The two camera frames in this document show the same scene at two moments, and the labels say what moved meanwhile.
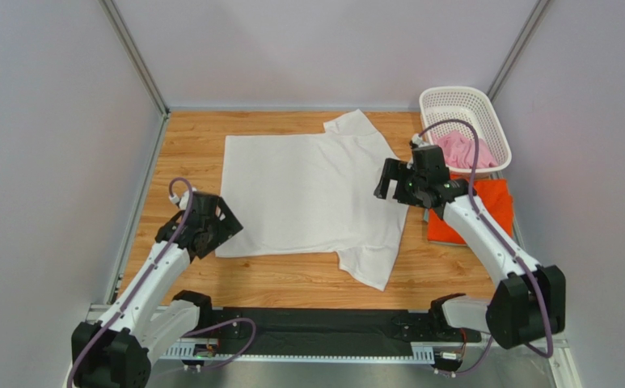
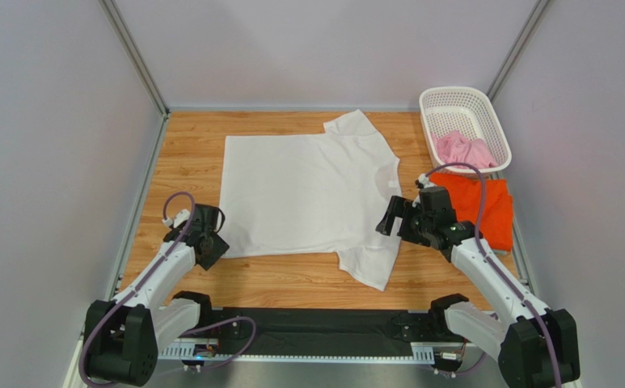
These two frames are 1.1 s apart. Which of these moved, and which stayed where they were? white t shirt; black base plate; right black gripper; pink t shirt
Moved: right black gripper
Stayed: pink t shirt; white t shirt; black base plate
